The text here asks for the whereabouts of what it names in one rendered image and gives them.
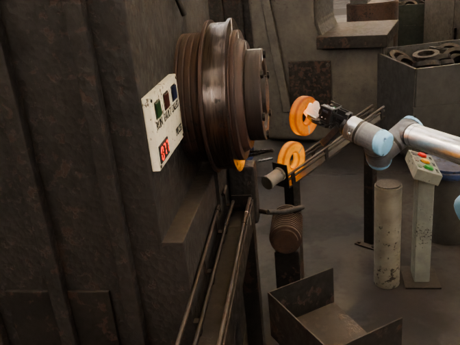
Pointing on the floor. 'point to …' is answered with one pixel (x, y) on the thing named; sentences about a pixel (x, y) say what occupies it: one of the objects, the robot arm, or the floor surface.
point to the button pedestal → (422, 224)
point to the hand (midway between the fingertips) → (304, 111)
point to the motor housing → (287, 246)
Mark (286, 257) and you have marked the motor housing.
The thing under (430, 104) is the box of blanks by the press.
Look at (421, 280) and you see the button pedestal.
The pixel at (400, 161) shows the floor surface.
